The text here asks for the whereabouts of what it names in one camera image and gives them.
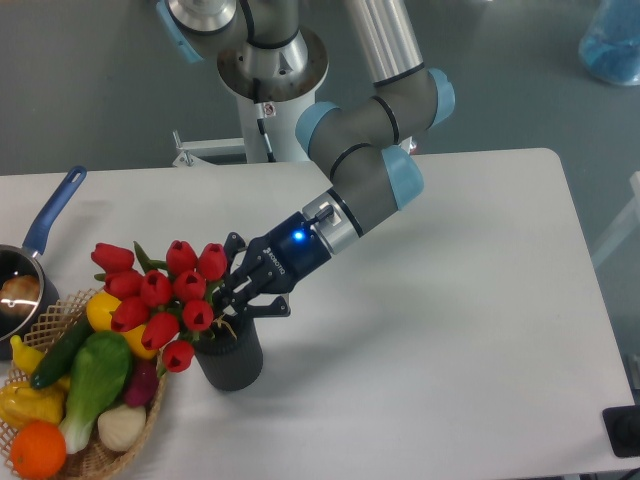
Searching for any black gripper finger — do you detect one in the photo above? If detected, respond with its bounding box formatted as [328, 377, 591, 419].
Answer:
[222, 295, 291, 322]
[212, 232, 255, 313]

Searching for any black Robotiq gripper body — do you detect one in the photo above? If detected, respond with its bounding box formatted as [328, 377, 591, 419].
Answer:
[234, 212, 331, 305]

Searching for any red tulip bouquet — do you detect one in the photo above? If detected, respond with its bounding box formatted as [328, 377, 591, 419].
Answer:
[91, 240, 235, 373]

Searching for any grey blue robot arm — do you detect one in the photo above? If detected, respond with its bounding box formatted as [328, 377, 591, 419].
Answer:
[156, 1, 455, 319]

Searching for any dark grey ribbed vase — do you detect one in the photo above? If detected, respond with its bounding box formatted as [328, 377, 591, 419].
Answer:
[194, 317, 263, 392]

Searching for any yellow squash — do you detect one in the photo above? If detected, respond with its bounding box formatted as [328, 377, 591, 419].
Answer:
[85, 292, 157, 360]

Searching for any green bok choy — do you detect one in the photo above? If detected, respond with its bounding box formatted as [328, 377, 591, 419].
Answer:
[59, 331, 133, 455]

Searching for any white garlic bulb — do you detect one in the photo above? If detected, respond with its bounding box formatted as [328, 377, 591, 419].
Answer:
[97, 404, 146, 452]

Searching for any dark green cucumber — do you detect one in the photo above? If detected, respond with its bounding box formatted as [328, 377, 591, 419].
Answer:
[30, 315, 94, 390]

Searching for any brown bread in pan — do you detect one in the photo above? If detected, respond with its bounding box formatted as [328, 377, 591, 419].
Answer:
[1, 275, 40, 318]

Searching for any yellow banana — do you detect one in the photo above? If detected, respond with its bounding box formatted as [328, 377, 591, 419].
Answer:
[10, 335, 71, 393]

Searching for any woven wicker basket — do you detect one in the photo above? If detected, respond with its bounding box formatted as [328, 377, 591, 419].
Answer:
[3, 289, 166, 479]

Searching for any yellow bell pepper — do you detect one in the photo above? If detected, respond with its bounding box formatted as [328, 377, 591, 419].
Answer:
[1, 381, 66, 430]

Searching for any orange fruit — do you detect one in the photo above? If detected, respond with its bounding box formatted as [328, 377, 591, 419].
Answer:
[9, 421, 67, 479]

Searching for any black device at edge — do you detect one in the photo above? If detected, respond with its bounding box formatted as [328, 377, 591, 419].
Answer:
[602, 405, 640, 458]

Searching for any blue plastic bag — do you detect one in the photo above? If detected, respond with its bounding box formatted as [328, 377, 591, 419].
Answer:
[578, 0, 639, 86]

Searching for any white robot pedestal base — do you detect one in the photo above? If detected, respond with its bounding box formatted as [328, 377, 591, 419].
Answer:
[171, 27, 419, 168]

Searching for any blue handled saucepan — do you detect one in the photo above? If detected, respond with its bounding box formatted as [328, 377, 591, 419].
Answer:
[1, 166, 87, 361]

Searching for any white frame at right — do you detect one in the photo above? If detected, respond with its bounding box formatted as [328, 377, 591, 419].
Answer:
[591, 171, 639, 269]

